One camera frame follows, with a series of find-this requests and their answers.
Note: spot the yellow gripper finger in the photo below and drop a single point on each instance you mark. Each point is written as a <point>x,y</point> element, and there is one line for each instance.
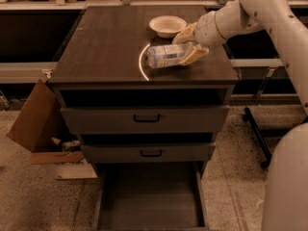
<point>194,53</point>
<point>186,35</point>

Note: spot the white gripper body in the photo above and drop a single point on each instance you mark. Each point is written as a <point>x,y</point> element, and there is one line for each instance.
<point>207,29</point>

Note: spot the clear plastic water bottle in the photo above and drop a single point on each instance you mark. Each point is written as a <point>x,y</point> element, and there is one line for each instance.
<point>168,55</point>

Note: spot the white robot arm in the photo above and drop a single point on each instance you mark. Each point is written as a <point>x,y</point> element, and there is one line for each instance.
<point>286,197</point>

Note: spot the top grey drawer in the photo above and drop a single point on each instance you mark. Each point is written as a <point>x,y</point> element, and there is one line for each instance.
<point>120,121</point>

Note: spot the grey drawer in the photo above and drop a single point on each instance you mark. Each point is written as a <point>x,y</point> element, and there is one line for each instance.
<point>187,152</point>
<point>120,121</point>

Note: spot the dark wooden drawer cabinet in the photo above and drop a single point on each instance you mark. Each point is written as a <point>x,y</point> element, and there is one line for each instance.
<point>104,66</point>

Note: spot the middle grey drawer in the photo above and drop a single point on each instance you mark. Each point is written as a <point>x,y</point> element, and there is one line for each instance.
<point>187,152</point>

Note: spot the open bottom drawer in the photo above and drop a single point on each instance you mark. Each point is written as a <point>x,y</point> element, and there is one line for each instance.
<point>150,197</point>

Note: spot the white bowl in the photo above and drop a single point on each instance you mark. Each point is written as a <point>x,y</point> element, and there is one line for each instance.
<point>167,26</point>

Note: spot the black metal floor bar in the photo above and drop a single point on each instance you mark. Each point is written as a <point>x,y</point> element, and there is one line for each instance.
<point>248,117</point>

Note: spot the open cardboard box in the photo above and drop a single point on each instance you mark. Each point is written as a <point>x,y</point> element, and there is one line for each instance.
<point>40,129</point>

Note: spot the black top drawer handle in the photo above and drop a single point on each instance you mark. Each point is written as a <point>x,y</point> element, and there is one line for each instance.
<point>146,118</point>

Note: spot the black drawer handle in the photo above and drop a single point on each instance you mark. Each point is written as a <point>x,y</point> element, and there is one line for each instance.
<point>146,118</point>
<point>151,154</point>

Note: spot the black middle drawer handle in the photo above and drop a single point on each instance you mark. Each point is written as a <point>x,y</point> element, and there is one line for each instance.
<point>151,154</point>

